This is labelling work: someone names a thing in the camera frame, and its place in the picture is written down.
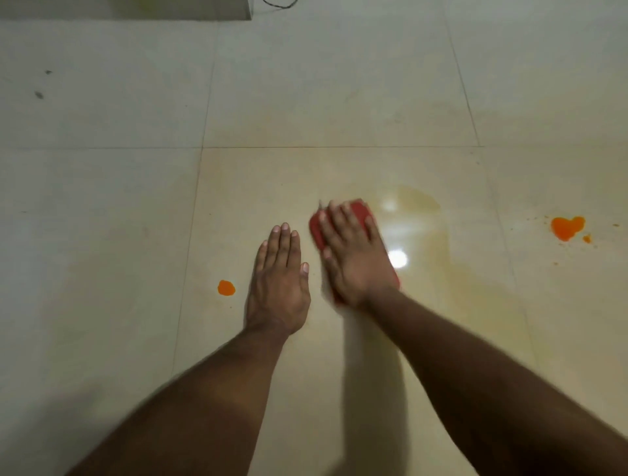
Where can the person's right hand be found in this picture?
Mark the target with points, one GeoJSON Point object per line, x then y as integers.
{"type": "Point", "coordinates": [358, 265]}

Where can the person's left hand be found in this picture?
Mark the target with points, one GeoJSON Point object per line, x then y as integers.
{"type": "Point", "coordinates": [277, 294]}

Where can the red cloth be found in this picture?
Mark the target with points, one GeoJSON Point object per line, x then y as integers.
{"type": "Point", "coordinates": [360, 207]}

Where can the orange liquid spill drops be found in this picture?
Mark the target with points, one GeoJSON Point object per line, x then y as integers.
{"type": "Point", "coordinates": [564, 228]}

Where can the person's right forearm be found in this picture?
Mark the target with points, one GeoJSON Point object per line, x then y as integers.
{"type": "Point", "coordinates": [490, 392]}

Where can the person's left forearm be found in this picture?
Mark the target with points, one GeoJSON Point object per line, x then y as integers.
{"type": "Point", "coordinates": [196, 407]}

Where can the cream tiled floor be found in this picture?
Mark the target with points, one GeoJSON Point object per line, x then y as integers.
{"type": "Point", "coordinates": [98, 220]}

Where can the white baseboard ledge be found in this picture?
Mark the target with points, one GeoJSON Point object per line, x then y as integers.
{"type": "Point", "coordinates": [147, 10]}

